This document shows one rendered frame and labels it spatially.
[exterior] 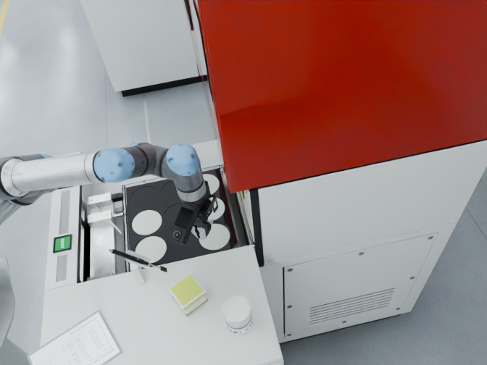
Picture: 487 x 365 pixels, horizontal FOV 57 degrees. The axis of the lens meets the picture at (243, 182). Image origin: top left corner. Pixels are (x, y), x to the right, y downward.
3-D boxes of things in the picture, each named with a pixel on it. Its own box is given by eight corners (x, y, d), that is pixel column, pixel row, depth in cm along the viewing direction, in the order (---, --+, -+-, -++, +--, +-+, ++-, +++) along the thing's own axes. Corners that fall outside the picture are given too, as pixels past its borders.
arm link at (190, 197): (194, 197, 112) (167, 187, 115) (197, 207, 116) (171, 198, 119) (209, 175, 117) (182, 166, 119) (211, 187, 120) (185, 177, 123)
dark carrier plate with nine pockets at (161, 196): (219, 169, 164) (219, 167, 164) (238, 248, 142) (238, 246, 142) (126, 188, 161) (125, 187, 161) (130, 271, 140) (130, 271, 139)
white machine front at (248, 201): (219, 106, 197) (207, 23, 166) (263, 266, 146) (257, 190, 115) (213, 107, 197) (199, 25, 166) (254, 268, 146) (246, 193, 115)
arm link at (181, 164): (171, 137, 111) (202, 144, 108) (180, 166, 119) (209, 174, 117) (156, 160, 106) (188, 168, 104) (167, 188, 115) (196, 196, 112)
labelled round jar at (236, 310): (249, 308, 122) (246, 292, 115) (255, 332, 117) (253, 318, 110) (224, 313, 121) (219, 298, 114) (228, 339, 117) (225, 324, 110)
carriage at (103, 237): (114, 200, 164) (112, 195, 162) (118, 290, 141) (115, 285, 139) (93, 205, 163) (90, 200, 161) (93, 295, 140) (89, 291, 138)
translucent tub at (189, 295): (193, 282, 128) (190, 271, 123) (209, 301, 124) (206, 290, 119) (172, 299, 125) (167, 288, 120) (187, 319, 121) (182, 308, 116)
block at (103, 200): (112, 197, 161) (110, 192, 159) (113, 204, 159) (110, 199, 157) (90, 201, 161) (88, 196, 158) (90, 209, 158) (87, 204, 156)
